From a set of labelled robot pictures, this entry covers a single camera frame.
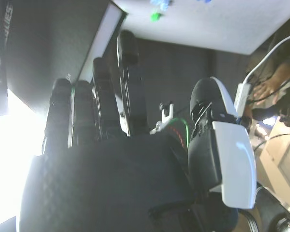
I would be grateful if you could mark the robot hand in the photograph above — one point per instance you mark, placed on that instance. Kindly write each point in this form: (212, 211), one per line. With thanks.
(111, 183)

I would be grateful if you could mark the person's hand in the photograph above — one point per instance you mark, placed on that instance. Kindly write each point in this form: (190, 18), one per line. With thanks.
(273, 82)

